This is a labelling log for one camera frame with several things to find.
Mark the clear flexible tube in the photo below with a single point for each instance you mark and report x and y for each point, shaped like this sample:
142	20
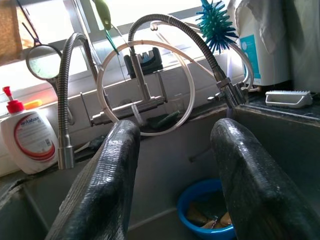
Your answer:
200	155

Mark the steel tap mixer body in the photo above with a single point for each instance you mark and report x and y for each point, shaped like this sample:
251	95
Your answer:
143	85

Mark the green yellow scouring sponge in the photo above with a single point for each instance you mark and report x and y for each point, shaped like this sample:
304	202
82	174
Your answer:
200	217

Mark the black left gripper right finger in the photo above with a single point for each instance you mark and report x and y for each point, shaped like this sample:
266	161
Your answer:
257	190

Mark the clear glass cup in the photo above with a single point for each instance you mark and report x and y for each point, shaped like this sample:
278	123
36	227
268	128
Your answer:
178	102

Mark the white hanging cloth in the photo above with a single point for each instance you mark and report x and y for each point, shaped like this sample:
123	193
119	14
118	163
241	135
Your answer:
265	27

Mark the green scouring pad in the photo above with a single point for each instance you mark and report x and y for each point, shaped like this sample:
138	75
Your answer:
165	120

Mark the teal bottle brush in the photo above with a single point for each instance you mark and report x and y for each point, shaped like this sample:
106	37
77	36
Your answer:
216	30

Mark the stainless steel sink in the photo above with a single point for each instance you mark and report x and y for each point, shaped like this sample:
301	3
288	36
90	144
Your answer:
162	160

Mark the white plastic tube coil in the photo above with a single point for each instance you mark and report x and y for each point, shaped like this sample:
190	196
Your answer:
99	87

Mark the steel gooseneck faucet cylinder spout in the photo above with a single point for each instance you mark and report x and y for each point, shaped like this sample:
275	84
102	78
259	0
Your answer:
63	100

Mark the white water purifier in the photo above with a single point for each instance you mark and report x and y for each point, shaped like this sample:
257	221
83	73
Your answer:
250	57

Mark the black knife sharpener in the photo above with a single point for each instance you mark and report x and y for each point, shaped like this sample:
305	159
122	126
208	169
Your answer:
152	65

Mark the white scrub brush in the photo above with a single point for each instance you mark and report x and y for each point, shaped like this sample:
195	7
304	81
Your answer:
287	100

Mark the blue plastic bowl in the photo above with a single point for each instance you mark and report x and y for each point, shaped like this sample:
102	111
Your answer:
185	200

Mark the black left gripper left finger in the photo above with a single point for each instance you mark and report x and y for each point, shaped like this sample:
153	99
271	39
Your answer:
105	180

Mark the white red soap bottle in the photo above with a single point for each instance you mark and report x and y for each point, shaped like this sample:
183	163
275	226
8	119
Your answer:
30	140

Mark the brown woven blind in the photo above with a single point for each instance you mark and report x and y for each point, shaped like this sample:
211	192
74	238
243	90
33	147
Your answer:
10	30

